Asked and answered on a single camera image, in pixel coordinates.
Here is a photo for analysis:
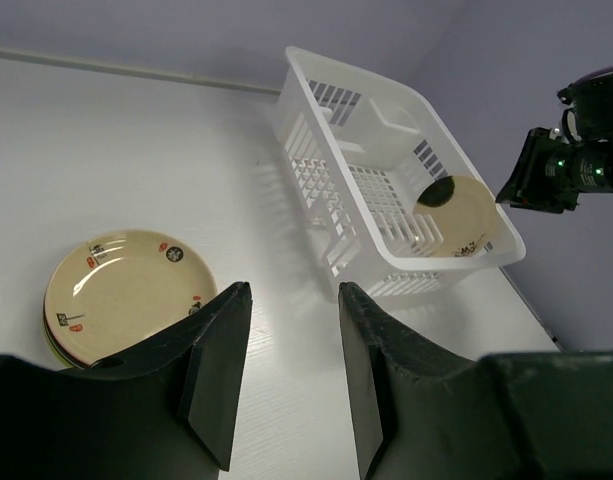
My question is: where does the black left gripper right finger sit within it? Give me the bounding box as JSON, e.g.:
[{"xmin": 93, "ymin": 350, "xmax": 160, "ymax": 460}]
[{"xmin": 338, "ymin": 282, "xmax": 613, "ymax": 479}]

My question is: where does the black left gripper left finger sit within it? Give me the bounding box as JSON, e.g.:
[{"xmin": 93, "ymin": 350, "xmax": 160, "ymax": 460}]
[{"xmin": 0, "ymin": 282, "xmax": 253, "ymax": 479}]

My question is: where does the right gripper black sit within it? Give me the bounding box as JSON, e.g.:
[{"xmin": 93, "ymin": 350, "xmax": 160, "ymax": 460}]
[{"xmin": 495, "ymin": 127, "xmax": 579, "ymax": 214}]

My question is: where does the lime green plate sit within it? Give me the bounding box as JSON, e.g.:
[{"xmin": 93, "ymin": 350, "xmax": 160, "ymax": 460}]
[{"xmin": 43, "ymin": 325, "xmax": 88, "ymax": 370}]

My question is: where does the beige plate with characters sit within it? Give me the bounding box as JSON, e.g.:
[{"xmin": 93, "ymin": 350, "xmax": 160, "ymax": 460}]
[{"xmin": 43, "ymin": 229, "xmax": 218, "ymax": 367}]

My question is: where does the orange plate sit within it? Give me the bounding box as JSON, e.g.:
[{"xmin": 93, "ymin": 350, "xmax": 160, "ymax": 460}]
[{"xmin": 42, "ymin": 304, "xmax": 69, "ymax": 364}]

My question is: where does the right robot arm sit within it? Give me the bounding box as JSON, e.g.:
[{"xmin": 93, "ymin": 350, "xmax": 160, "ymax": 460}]
[{"xmin": 496, "ymin": 67, "xmax": 613, "ymax": 214}]

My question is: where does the white plastic dish rack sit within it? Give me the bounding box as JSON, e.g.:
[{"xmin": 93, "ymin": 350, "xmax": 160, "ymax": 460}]
[{"xmin": 274, "ymin": 46, "xmax": 526, "ymax": 297}]

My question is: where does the beige plate black brushmark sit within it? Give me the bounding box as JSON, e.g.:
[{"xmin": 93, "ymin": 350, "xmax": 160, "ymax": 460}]
[{"xmin": 413, "ymin": 175, "xmax": 497, "ymax": 257}]

